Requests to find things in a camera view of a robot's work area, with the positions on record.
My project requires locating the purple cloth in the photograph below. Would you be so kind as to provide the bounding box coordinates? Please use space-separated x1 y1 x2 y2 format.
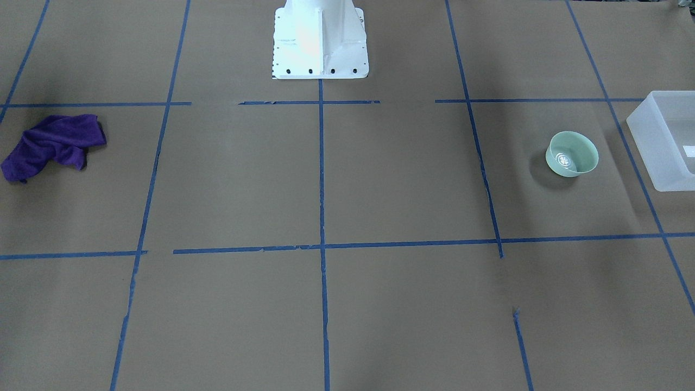
2 114 107 183

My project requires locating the translucent plastic box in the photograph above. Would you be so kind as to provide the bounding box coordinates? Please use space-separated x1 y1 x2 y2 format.
627 91 694 192

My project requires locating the mint green bowl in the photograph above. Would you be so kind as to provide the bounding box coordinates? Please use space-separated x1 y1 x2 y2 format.
545 131 600 178

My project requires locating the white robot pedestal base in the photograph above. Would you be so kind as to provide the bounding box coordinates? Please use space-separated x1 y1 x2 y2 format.
271 1 370 80

